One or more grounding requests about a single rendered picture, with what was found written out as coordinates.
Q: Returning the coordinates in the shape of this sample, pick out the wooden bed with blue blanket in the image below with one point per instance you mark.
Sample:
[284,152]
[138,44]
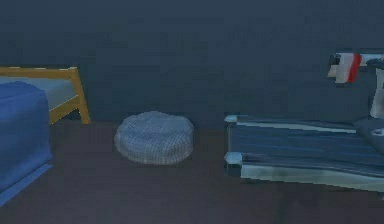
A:
[23,126]

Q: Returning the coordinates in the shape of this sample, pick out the grey round floor cushion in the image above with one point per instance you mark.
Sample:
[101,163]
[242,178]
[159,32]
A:
[155,138]

